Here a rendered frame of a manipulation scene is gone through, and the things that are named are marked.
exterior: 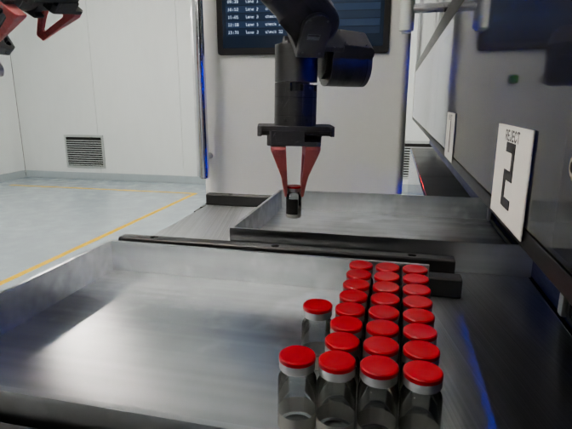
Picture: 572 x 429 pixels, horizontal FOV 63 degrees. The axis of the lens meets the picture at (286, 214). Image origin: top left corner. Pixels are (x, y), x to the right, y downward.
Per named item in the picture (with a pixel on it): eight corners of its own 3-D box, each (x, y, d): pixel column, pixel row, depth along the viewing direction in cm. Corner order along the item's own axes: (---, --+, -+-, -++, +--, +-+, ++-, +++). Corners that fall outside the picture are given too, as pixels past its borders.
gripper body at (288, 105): (334, 140, 62) (336, 82, 60) (257, 140, 61) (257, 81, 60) (328, 137, 68) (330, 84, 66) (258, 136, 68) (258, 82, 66)
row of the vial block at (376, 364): (397, 311, 42) (401, 262, 41) (395, 455, 25) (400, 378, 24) (373, 309, 42) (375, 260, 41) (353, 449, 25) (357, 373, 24)
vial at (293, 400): (318, 416, 28) (320, 346, 27) (311, 441, 26) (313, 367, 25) (283, 410, 28) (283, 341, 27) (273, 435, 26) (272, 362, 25)
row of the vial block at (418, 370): (424, 314, 41) (428, 265, 40) (439, 463, 24) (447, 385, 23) (398, 311, 42) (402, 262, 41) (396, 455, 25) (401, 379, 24)
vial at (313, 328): (334, 357, 34) (335, 299, 33) (329, 374, 32) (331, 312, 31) (304, 353, 35) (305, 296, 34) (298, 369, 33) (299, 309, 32)
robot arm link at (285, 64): (270, 37, 63) (282, 32, 58) (317, 40, 65) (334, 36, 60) (270, 90, 65) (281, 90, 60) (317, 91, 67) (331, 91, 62)
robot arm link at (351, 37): (289, -25, 58) (306, 14, 53) (374, -17, 61) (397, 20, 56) (272, 60, 67) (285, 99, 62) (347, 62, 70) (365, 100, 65)
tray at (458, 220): (486, 219, 75) (489, 197, 74) (530, 277, 50) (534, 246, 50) (280, 208, 82) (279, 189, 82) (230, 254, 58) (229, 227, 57)
